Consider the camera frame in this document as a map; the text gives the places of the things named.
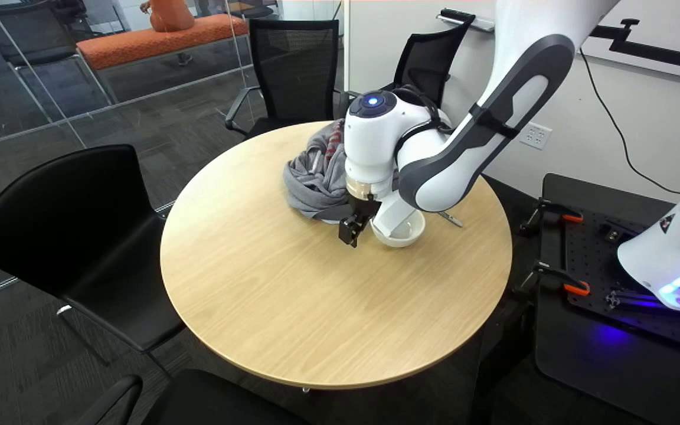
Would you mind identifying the grey marker with green cap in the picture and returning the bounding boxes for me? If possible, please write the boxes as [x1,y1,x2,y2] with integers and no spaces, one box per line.
[436,207,465,232]

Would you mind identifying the dark chair behind glass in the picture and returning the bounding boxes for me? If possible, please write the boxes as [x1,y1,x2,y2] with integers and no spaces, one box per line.
[0,0,119,109]

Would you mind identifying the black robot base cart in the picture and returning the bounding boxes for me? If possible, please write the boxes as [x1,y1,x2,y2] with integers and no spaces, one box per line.
[534,173,680,425]

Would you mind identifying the white ceramic bowl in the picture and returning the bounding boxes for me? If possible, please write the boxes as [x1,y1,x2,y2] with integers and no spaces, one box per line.
[371,207,428,250]

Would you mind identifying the orange upholstered bench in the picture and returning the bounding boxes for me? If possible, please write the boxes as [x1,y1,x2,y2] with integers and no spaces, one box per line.
[76,11,253,71]

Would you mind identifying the grey crumpled cloth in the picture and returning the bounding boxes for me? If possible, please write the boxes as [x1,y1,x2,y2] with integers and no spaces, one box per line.
[281,116,355,226]

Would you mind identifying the black wall-mounted bar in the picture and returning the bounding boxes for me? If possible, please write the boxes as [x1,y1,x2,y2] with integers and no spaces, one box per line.
[440,6,680,90]

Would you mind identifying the black mesh-back office chair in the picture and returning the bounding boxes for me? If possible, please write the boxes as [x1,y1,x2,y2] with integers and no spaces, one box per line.
[223,16,343,140]
[346,11,478,114]

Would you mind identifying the white wall outlet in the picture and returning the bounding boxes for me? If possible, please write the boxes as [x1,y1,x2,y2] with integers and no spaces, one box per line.
[519,117,556,154]

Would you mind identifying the orange cushion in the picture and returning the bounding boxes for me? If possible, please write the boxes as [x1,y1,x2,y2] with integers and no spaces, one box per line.
[140,0,198,35]

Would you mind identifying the black clamp with orange handle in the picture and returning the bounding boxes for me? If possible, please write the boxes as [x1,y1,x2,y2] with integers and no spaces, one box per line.
[519,199,588,239]
[525,260,596,303]

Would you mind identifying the large black solid-back chair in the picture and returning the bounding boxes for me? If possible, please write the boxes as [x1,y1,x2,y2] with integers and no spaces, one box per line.
[0,142,189,367]

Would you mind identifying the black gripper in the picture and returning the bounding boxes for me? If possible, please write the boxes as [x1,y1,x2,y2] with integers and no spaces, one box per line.
[335,195,384,250]

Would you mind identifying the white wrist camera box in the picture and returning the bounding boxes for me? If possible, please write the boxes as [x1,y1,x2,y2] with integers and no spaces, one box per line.
[369,191,420,239]

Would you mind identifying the black chair with armrest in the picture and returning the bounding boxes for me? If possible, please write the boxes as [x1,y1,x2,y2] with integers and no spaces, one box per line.
[79,369,312,425]

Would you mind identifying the black wall cable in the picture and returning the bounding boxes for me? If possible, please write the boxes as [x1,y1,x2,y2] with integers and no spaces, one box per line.
[578,52,680,199]

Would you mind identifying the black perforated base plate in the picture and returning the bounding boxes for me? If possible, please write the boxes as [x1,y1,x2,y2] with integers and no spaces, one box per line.
[561,209,680,361]

